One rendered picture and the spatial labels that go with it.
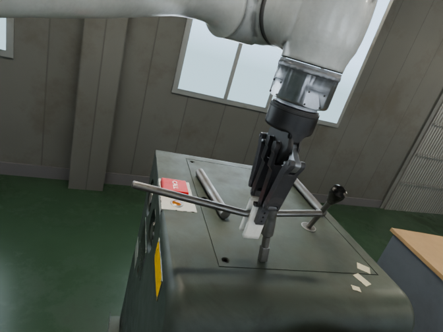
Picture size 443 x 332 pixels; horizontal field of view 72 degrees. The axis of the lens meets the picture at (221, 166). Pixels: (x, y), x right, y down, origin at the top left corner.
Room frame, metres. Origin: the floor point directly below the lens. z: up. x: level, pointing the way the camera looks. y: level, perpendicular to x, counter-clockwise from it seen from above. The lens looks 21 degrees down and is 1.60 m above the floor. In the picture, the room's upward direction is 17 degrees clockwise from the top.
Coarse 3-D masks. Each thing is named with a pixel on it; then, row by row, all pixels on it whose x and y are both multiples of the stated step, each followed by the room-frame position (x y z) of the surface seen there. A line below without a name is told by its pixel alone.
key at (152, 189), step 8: (136, 184) 0.40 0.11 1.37; (144, 184) 0.41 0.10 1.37; (152, 192) 0.41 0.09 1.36; (160, 192) 0.41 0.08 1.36; (168, 192) 0.42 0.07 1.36; (176, 192) 0.42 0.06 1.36; (184, 200) 0.42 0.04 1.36; (192, 200) 0.43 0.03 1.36; (200, 200) 0.43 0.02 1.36; (208, 200) 0.44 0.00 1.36; (216, 208) 0.44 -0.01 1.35; (224, 208) 0.44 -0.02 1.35; (232, 208) 0.45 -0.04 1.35; (248, 216) 0.46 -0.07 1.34; (280, 216) 0.48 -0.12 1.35; (288, 216) 0.48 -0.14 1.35; (296, 216) 0.49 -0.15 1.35; (304, 216) 0.49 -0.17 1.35; (312, 216) 0.50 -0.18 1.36; (320, 216) 0.50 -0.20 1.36
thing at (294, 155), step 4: (296, 148) 0.43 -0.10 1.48; (292, 152) 0.42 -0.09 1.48; (296, 152) 0.43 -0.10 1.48; (292, 156) 0.42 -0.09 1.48; (296, 156) 0.42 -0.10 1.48; (296, 160) 0.41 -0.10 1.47; (296, 164) 0.41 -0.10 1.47; (300, 164) 0.41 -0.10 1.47; (296, 168) 0.41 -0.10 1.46; (300, 168) 0.41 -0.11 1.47; (292, 172) 0.41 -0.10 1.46; (296, 172) 0.41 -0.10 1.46
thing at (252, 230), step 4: (252, 208) 0.45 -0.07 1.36; (256, 208) 0.45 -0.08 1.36; (252, 212) 0.45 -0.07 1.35; (256, 212) 0.45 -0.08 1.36; (252, 216) 0.45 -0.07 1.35; (248, 220) 0.45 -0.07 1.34; (252, 220) 0.45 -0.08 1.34; (248, 224) 0.45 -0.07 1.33; (252, 224) 0.45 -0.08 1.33; (248, 228) 0.45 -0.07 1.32; (252, 228) 0.45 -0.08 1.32; (256, 228) 0.46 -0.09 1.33; (260, 228) 0.46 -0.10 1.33; (244, 232) 0.45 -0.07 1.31; (248, 232) 0.45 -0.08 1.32; (252, 232) 0.45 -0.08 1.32; (256, 232) 0.46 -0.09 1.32; (260, 232) 0.46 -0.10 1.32; (244, 236) 0.45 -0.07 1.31; (248, 236) 0.45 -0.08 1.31; (252, 236) 0.46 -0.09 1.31; (256, 236) 0.46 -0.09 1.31
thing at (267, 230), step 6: (270, 216) 0.47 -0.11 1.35; (276, 216) 0.47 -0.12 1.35; (270, 222) 0.46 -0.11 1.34; (264, 228) 0.47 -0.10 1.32; (270, 228) 0.46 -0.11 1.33; (264, 234) 0.46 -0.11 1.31; (270, 234) 0.46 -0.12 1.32; (264, 240) 0.47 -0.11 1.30; (264, 246) 0.47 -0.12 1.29; (264, 252) 0.46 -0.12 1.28; (258, 258) 0.47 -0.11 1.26; (264, 258) 0.46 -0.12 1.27
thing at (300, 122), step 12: (276, 108) 0.44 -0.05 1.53; (288, 108) 0.43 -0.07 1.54; (276, 120) 0.44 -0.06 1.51; (288, 120) 0.43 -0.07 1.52; (300, 120) 0.43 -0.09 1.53; (312, 120) 0.44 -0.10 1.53; (276, 132) 0.47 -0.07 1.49; (288, 132) 0.43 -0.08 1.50; (300, 132) 0.43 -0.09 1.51; (312, 132) 0.45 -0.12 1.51; (288, 144) 0.43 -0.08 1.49; (300, 144) 0.43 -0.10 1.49; (288, 156) 0.44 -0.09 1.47
